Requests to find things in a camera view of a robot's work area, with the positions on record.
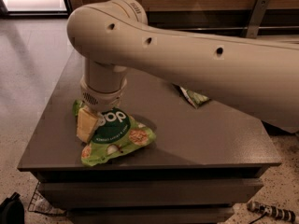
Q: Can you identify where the black bag on floor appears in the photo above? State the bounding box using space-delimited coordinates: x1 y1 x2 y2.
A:
0 192 24 224

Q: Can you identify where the horizontal metal rail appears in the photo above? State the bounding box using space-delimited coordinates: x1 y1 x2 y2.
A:
177 26 299 35

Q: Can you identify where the green dang rice chip bag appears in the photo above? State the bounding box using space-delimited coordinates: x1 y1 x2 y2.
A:
73 100 156 166

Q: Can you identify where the grey drawer cabinet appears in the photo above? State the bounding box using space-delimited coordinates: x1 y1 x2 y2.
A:
18 53 280 224

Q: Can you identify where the wire basket on floor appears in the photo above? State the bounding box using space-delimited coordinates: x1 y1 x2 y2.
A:
27 183 66 217

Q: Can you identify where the right metal wall bracket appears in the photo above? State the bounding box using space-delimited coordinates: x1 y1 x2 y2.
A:
241 0 271 39

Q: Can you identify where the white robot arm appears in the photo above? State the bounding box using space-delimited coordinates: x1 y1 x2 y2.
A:
67 0 299 133

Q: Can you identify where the green snack bag with label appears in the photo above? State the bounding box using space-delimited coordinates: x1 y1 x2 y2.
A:
179 87 209 108

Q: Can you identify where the black white striped power strip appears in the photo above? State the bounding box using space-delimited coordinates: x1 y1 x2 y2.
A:
247 201 299 224

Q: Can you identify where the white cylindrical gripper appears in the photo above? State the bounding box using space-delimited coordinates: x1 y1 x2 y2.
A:
77 77 127 143

